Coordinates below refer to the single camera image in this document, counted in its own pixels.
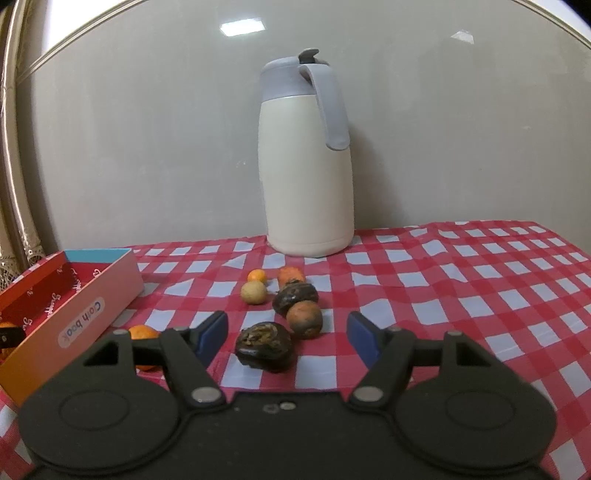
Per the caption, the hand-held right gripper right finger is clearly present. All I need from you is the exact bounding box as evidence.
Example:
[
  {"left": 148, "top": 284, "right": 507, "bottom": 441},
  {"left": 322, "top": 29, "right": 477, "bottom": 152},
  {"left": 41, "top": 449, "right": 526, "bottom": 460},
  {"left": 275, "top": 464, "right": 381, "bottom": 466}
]
[{"left": 347, "top": 311, "right": 499, "bottom": 409}]

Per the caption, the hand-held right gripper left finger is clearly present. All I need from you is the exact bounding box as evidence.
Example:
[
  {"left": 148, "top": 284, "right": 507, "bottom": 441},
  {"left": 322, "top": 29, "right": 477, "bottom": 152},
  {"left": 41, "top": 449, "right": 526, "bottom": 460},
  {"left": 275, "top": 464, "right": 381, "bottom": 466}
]
[{"left": 83, "top": 311, "right": 229, "bottom": 409}]

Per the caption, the dark split passion fruit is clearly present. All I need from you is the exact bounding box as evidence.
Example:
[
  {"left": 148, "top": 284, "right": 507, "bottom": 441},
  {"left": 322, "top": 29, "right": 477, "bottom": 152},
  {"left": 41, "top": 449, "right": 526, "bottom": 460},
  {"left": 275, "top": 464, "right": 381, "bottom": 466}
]
[{"left": 235, "top": 322, "right": 293, "bottom": 371}]

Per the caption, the pale yellow round fruit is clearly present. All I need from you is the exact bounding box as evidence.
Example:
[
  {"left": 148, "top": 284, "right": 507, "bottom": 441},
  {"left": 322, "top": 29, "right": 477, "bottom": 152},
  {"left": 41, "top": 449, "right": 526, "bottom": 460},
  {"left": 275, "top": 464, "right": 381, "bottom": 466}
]
[{"left": 241, "top": 281, "right": 267, "bottom": 305}]

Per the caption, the brown spotted orange fruit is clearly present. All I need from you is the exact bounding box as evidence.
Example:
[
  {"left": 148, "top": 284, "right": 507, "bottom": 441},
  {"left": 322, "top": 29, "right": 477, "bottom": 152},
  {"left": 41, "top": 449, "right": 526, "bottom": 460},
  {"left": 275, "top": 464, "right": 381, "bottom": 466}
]
[{"left": 286, "top": 300, "right": 323, "bottom": 340}]

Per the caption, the red cardboard box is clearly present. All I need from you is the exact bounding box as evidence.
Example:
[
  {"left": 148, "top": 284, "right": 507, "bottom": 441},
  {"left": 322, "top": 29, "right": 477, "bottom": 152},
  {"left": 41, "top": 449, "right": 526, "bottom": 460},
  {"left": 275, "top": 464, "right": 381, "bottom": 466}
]
[{"left": 0, "top": 248, "right": 144, "bottom": 407}]

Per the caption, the dark wrinkled passion fruit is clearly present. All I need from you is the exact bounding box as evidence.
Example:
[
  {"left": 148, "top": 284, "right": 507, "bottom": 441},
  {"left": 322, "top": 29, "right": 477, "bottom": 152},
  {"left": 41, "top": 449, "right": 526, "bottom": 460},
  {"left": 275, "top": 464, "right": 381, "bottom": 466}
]
[{"left": 272, "top": 282, "right": 319, "bottom": 318}]

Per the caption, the reddish orange tangerine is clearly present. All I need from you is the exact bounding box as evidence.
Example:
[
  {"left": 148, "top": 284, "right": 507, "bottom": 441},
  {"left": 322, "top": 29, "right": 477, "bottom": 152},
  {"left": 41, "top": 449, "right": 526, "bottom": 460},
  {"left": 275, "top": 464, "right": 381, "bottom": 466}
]
[{"left": 278, "top": 266, "right": 306, "bottom": 288}]

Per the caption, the red checkered tablecloth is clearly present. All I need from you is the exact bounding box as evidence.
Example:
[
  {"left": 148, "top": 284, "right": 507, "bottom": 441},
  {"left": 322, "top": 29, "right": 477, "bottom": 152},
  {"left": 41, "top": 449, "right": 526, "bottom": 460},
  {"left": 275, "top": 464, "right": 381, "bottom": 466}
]
[{"left": 0, "top": 222, "right": 591, "bottom": 480}]

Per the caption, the white thermos jug grey lid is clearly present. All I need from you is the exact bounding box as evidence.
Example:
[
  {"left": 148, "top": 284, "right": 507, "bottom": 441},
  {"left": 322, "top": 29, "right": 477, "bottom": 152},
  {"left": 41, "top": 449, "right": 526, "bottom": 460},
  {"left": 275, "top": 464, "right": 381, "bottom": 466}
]
[{"left": 257, "top": 48, "right": 355, "bottom": 257}]

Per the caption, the golden wall moulding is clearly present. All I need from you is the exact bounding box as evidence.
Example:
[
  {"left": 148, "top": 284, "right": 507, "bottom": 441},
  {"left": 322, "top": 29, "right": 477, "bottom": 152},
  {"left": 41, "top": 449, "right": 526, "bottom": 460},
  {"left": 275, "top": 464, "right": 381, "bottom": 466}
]
[{"left": 0, "top": 0, "right": 153, "bottom": 278}]

